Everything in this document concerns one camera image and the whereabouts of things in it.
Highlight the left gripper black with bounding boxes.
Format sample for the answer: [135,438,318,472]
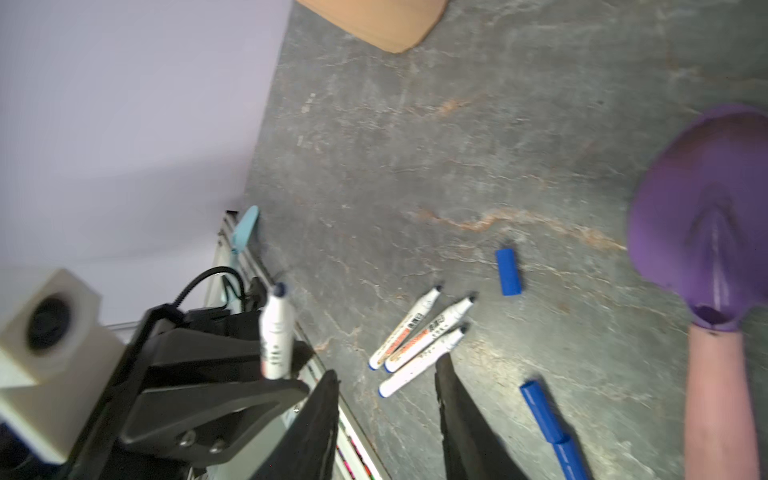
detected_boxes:
[59,304,309,479]

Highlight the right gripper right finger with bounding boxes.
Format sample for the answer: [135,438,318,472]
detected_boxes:
[435,354,526,480]

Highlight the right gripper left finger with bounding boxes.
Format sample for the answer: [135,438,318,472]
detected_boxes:
[251,370,339,480]

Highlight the white marker pen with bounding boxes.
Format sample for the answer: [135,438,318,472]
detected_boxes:
[378,323,469,398]
[259,282,295,380]
[384,295,476,373]
[368,285,443,370]

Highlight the blue pen cap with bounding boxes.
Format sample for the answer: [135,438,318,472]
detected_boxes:
[496,248,523,296]
[552,435,590,480]
[520,380,566,444]

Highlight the beige pot with green plant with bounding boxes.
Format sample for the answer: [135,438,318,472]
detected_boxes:
[300,0,448,54]

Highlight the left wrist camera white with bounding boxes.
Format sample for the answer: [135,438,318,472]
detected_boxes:
[1,267,125,464]

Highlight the purple trowel pink handle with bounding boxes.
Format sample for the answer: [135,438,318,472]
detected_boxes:
[627,103,768,480]

